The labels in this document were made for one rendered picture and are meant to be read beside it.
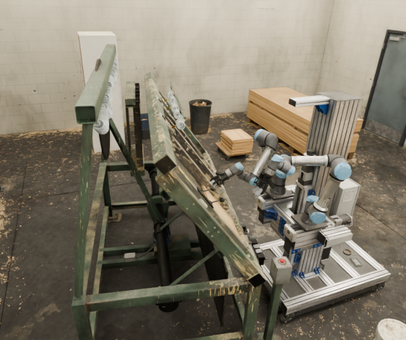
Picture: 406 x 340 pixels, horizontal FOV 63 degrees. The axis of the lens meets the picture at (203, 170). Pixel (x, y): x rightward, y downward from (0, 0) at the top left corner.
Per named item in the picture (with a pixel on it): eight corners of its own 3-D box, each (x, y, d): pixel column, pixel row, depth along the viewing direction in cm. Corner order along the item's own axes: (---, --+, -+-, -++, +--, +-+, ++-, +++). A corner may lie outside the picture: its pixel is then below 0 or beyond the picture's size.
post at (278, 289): (271, 343, 296) (283, 281, 260) (265, 343, 294) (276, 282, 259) (269, 336, 301) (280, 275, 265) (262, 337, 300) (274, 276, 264)
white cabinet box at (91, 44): (125, 149, 645) (116, 35, 548) (94, 152, 625) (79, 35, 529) (120, 137, 695) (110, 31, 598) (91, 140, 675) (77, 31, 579)
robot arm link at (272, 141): (286, 140, 290) (256, 188, 290) (276, 136, 298) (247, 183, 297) (280, 134, 282) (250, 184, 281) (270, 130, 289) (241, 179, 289)
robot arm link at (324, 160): (342, 150, 257) (278, 151, 262) (347, 156, 248) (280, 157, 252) (340, 164, 263) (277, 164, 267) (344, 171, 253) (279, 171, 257)
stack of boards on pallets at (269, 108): (353, 158, 639) (364, 119, 602) (308, 166, 604) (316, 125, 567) (282, 117, 840) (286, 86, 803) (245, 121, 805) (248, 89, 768)
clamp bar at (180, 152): (230, 222, 304) (253, 207, 300) (149, 124, 246) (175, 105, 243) (228, 215, 312) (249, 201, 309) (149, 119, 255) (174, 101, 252)
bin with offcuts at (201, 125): (214, 133, 730) (216, 104, 700) (192, 136, 713) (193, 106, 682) (206, 125, 772) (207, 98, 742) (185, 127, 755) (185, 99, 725)
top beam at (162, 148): (163, 175, 194) (177, 166, 192) (152, 164, 189) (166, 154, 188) (148, 83, 385) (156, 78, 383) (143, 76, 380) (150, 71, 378)
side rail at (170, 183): (247, 280, 248) (259, 272, 246) (155, 181, 195) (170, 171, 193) (244, 274, 253) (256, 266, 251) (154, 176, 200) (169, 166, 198)
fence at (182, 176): (243, 252, 269) (248, 249, 268) (174, 173, 223) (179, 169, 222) (242, 248, 273) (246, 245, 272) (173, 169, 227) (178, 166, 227)
